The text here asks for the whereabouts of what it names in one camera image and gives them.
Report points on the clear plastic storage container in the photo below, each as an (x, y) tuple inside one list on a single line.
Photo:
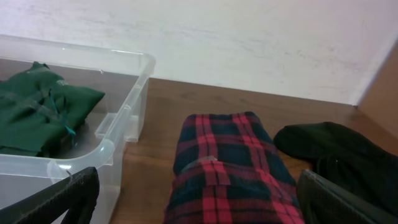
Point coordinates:
[(118, 118)]

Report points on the black crumpled cloth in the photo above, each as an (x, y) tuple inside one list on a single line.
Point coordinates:
[(346, 158)]

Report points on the red navy plaid cloth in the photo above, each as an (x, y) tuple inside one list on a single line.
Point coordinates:
[(227, 170)]

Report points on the green cloth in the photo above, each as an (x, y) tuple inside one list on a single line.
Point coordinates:
[(40, 111)]

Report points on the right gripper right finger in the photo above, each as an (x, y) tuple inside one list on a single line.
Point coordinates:
[(323, 202)]

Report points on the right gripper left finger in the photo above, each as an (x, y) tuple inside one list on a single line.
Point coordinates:
[(75, 197)]

